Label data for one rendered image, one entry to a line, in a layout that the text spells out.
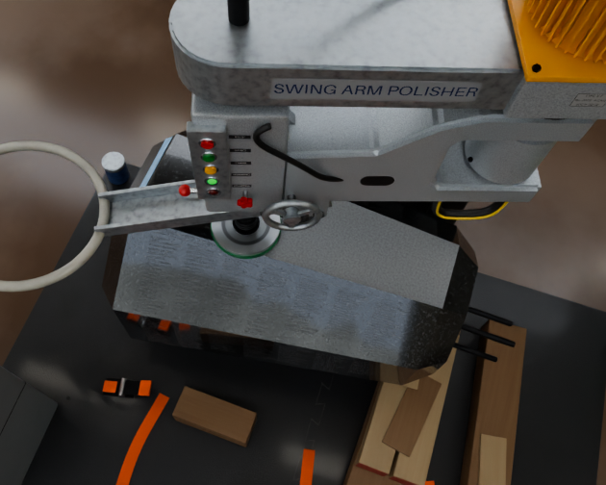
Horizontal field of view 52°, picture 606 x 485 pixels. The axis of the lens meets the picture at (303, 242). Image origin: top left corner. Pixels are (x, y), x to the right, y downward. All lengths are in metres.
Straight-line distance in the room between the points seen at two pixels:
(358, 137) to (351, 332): 0.74
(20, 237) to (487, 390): 2.10
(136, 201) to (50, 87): 1.61
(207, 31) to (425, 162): 0.59
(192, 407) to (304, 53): 1.63
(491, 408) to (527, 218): 0.98
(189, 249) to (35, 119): 1.57
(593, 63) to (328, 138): 0.56
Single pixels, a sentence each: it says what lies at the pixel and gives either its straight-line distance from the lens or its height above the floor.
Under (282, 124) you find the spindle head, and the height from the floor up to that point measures 1.52.
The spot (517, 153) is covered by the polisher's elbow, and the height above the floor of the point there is 1.39.
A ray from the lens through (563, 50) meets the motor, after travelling 1.30.
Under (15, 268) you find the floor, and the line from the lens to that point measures 2.98.
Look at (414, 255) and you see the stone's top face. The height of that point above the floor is 0.82.
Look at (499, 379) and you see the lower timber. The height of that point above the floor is 0.13.
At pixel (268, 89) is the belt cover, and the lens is 1.22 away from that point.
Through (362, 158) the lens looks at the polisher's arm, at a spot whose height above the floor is 1.38.
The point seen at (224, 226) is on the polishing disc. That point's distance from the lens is 1.93.
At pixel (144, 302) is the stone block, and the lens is 2.10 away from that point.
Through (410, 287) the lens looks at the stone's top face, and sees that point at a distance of 1.93.
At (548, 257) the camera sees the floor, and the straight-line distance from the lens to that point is 3.12.
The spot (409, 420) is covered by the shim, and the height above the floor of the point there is 0.26.
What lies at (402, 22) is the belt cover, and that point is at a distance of 1.27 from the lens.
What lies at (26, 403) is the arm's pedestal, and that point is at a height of 0.31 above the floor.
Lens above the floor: 2.58
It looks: 65 degrees down
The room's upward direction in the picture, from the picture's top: 9 degrees clockwise
